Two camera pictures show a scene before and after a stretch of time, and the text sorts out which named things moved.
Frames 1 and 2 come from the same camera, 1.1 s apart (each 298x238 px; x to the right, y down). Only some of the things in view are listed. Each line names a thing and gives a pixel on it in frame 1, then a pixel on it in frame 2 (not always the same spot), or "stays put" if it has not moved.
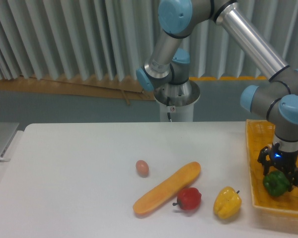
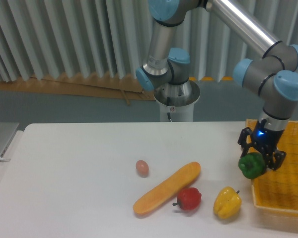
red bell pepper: [188, 198] stays put
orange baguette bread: [181, 179] stays put
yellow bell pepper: [227, 203] stays put
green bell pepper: [276, 183] -> [253, 165]
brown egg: [142, 168] stays put
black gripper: [285, 162] -> [266, 139]
